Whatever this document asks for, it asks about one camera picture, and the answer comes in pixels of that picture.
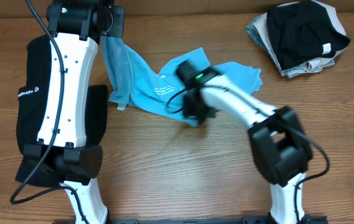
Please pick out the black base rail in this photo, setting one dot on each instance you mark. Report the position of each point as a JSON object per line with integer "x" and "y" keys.
{"x": 245, "y": 220}

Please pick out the light blue t-shirt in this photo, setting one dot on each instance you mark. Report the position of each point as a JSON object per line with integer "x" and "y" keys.
{"x": 136, "y": 84}

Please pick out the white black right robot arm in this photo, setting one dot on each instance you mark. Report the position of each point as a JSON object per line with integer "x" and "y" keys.
{"x": 279, "y": 153}

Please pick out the black garment with logo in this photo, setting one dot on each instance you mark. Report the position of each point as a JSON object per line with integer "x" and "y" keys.
{"x": 76, "y": 156}

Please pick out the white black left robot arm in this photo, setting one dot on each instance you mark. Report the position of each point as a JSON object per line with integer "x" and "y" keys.
{"x": 88, "y": 20}

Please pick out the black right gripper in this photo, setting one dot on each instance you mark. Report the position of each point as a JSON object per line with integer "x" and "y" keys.
{"x": 196, "y": 112}

